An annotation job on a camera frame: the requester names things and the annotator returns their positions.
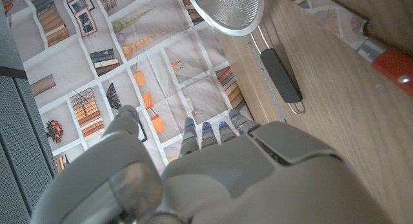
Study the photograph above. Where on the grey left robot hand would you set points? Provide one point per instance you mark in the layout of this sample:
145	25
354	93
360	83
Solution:
242	185

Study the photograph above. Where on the printed bookshelf backdrop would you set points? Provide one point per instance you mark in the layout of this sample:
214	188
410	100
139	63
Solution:
129	56

